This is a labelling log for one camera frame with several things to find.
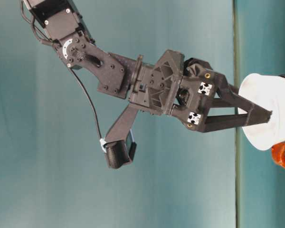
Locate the blue-green table cloth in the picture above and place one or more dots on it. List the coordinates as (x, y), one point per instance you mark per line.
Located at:
(263, 35)

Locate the white paper cup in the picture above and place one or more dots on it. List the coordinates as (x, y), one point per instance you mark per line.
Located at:
(259, 137)

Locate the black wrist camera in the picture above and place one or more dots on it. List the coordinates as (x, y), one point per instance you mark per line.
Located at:
(120, 154)

